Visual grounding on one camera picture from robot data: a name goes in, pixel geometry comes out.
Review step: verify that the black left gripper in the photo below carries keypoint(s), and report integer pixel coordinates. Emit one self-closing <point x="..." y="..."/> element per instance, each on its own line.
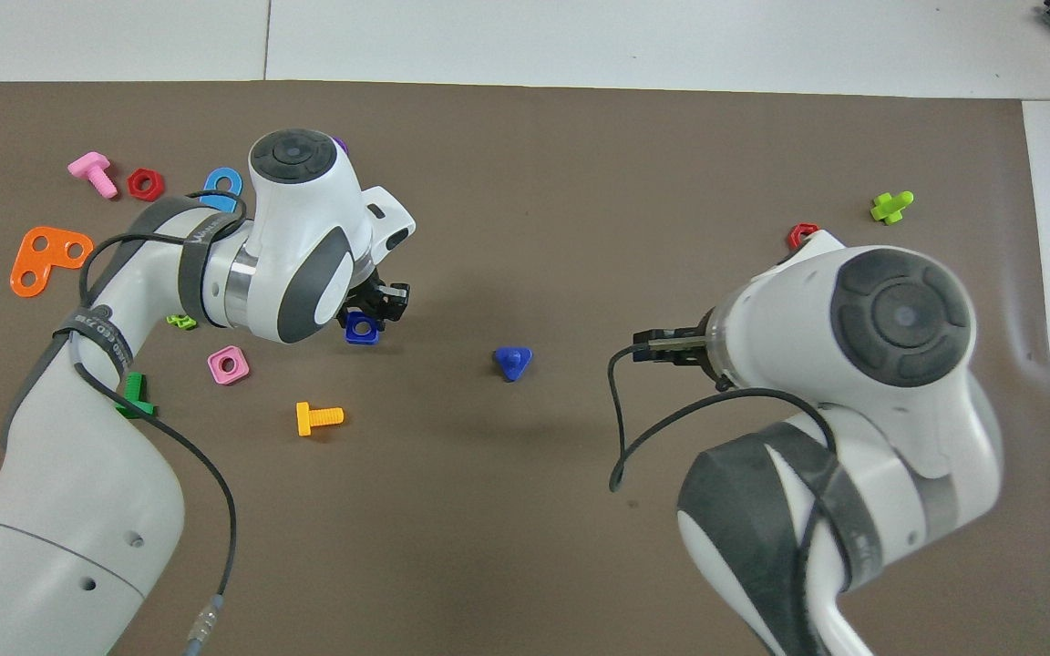
<point x="370" y="296"/>

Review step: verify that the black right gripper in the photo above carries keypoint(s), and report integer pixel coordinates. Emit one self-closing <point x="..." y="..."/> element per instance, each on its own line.
<point x="689" y="346"/>

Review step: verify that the blue square nut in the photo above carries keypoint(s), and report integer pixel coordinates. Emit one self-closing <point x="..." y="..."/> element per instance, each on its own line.
<point x="351" y="338"/>

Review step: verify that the blue triangle-head bolt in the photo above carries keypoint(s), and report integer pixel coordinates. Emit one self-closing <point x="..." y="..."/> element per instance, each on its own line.
<point x="513" y="360"/>

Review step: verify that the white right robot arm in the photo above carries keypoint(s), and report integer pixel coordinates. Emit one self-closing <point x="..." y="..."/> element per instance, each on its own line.
<point x="935" y="437"/>

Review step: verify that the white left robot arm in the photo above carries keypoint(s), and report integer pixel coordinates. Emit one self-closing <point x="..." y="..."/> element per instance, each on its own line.
<point x="51" y="510"/>

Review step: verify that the yellow-orange plastic bolt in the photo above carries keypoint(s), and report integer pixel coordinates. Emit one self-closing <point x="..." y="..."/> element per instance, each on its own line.
<point x="324" y="417"/>

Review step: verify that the pink square nut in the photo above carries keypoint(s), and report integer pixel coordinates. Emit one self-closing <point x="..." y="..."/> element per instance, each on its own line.
<point x="215" y="369"/>

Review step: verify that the red hex nut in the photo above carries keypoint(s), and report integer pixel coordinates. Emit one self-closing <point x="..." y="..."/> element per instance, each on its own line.
<point x="134" y="187"/>
<point x="795" y="235"/>

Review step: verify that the blue two-hole strip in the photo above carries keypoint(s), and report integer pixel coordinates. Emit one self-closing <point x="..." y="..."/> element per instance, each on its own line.
<point x="237" y="182"/>

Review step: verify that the lime cross-shaped nut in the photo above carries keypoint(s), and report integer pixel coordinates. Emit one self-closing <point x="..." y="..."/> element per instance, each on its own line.
<point x="180" y="322"/>

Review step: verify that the brown table mat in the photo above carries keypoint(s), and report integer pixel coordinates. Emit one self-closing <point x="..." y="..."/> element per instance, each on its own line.
<point x="525" y="510"/>

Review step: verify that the green plastic bolt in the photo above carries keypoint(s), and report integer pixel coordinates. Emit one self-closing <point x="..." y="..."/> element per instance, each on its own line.
<point x="135" y="387"/>

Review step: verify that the lime cross-head bolt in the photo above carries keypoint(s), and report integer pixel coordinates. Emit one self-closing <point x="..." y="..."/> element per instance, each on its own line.
<point x="890" y="209"/>

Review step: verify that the pink plastic bolt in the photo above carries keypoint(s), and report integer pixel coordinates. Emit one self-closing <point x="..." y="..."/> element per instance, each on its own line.
<point x="90" y="167"/>

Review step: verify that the orange corner bracket plate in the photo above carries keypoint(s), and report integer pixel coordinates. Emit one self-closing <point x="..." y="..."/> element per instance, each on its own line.
<point x="53" y="251"/>

